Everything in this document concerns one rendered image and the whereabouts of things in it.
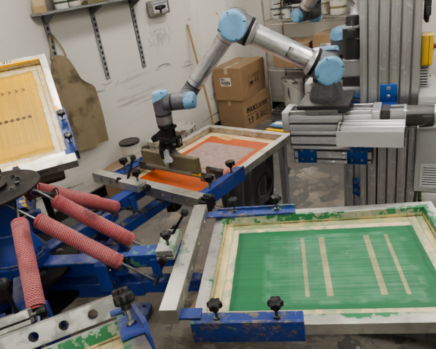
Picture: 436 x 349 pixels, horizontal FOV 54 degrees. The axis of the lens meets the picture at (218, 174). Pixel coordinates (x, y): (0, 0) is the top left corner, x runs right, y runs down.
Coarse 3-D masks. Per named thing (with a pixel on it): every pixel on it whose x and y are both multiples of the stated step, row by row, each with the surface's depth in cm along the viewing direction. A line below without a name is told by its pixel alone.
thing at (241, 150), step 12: (240, 144) 241; (252, 144) 238; (264, 144) 236; (216, 156) 230; (228, 156) 227; (240, 156) 225; (204, 168) 218; (228, 168) 214; (180, 180) 209; (192, 180) 207
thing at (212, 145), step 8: (216, 136) 258; (200, 144) 250; (208, 144) 248; (216, 144) 246; (224, 144) 244; (184, 152) 242; (192, 152) 240; (200, 152) 238; (208, 152) 237; (216, 152) 235; (200, 160) 228; (144, 176) 220; (152, 176) 219; (160, 176) 217; (168, 176) 216; (176, 176) 214; (168, 184) 207
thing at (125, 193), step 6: (120, 192) 187; (126, 192) 186; (132, 192) 185; (144, 192) 190; (114, 198) 182; (120, 198) 181; (126, 198) 182; (138, 198) 188; (120, 204) 181; (126, 204) 183; (120, 210) 181
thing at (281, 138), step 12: (204, 132) 262; (216, 132) 264; (228, 132) 258; (240, 132) 252; (252, 132) 247; (264, 132) 242; (276, 132) 240; (276, 144) 224; (252, 156) 214; (264, 156) 217; (252, 168) 209
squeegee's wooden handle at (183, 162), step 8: (144, 152) 211; (152, 152) 208; (144, 160) 214; (152, 160) 210; (160, 160) 206; (176, 160) 199; (184, 160) 196; (192, 160) 192; (184, 168) 198; (192, 168) 195; (200, 168) 195
